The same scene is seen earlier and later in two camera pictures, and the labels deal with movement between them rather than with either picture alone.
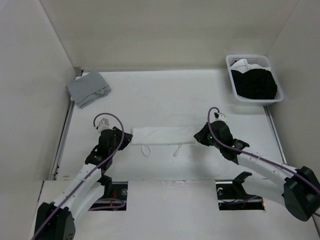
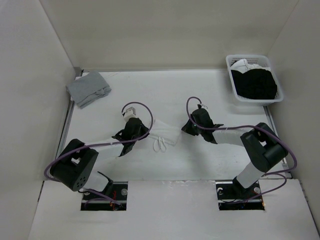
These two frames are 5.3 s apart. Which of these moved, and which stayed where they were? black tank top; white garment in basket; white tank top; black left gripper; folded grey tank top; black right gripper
Moved: white tank top; black left gripper; black right gripper
Stayed: black tank top; folded grey tank top; white garment in basket
